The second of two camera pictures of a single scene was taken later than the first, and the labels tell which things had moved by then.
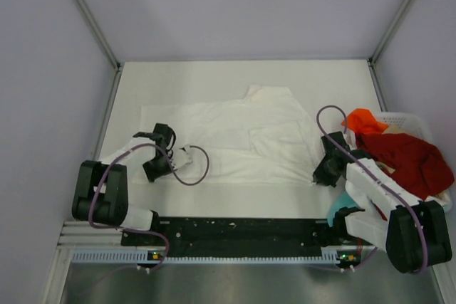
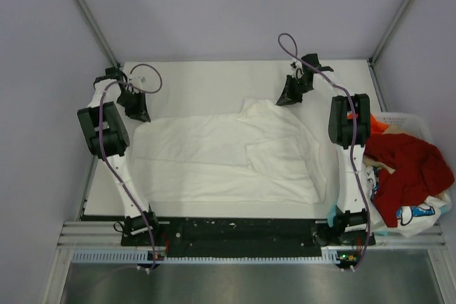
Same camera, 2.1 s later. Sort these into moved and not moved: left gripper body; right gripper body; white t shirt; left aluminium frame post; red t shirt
Moved: white t shirt; left gripper body; right gripper body
Not moved: left aluminium frame post; red t shirt
